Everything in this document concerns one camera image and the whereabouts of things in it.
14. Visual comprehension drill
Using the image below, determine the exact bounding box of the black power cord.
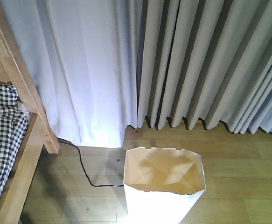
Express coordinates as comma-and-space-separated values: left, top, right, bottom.
57, 137, 125, 188

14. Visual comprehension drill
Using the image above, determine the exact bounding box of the light grey curtain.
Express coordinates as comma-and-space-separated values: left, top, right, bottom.
125, 0, 272, 134

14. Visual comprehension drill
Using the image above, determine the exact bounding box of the wooden bed frame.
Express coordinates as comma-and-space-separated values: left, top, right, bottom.
0, 0, 61, 224

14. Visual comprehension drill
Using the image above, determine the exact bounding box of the white sheer curtain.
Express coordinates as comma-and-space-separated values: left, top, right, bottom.
0, 0, 143, 148

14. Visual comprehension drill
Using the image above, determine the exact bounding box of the white plastic trash bin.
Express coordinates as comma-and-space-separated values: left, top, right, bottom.
124, 147, 206, 224

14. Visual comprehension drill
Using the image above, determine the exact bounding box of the black white checkered bedding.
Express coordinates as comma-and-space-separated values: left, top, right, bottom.
0, 84, 28, 197

